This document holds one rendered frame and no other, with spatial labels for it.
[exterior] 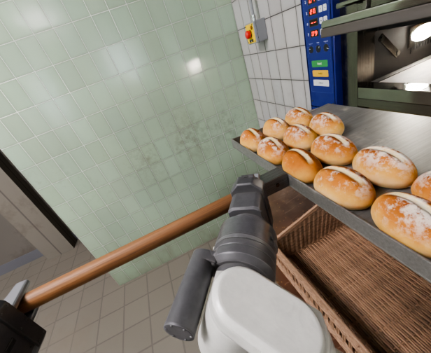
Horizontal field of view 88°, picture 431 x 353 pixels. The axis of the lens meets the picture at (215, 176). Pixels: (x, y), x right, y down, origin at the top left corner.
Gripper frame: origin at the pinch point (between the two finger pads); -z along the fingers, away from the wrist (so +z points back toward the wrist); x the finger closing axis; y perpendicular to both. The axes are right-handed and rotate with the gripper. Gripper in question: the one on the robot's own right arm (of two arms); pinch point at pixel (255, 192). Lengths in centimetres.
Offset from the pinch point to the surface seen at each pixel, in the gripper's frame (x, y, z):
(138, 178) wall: -36, 104, -80
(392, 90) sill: -3, -38, -52
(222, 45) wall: 25, 31, -130
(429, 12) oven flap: 18.2, -35.9, -29.0
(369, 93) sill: -5, -33, -59
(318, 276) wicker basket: -62, -9, -25
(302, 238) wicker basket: -55, -4, -38
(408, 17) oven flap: 18.2, -33.6, -32.2
